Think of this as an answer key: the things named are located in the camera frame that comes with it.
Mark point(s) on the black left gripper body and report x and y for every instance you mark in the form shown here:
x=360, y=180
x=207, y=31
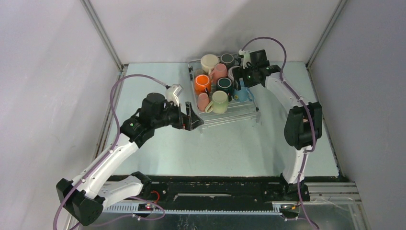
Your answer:
x=170, y=117

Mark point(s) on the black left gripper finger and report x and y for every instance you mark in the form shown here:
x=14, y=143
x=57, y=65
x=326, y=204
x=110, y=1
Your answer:
x=185, y=120
x=197, y=121

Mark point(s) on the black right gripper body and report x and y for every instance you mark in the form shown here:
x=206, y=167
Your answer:
x=247, y=72

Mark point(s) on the light blue mug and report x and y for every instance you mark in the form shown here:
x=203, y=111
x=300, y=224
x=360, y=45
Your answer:
x=242, y=93

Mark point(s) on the light green mug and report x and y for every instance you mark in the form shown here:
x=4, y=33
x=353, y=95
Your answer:
x=218, y=103

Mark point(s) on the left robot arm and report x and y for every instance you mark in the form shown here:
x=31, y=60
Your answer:
x=86, y=196

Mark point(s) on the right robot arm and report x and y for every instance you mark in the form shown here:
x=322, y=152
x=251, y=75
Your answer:
x=303, y=125

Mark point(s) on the clear acrylic dish rack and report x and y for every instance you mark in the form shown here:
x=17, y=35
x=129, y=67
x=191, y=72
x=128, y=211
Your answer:
x=236, y=111

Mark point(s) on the small salmon pink mug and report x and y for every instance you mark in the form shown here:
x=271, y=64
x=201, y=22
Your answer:
x=203, y=101

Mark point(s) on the mauve grey mug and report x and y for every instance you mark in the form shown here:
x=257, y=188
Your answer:
x=232, y=73

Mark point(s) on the dark grey mug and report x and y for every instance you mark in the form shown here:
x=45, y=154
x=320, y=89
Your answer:
x=228, y=60

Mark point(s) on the dark teal mug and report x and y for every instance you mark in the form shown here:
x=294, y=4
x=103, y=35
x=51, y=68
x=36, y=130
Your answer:
x=225, y=84

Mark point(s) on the pink ribbed mug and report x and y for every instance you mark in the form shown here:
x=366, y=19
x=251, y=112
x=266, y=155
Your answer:
x=219, y=71

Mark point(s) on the orange mug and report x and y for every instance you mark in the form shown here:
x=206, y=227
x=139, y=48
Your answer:
x=202, y=84

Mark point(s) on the cream beige mug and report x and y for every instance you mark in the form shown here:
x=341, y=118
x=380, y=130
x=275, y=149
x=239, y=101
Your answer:
x=208, y=62

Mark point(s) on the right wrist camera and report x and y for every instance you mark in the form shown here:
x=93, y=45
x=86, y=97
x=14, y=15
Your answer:
x=253, y=58

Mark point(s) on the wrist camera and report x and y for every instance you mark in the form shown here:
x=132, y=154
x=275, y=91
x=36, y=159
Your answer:
x=253, y=58
x=172, y=94

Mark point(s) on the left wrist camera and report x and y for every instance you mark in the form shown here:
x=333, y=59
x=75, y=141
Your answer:
x=172, y=94

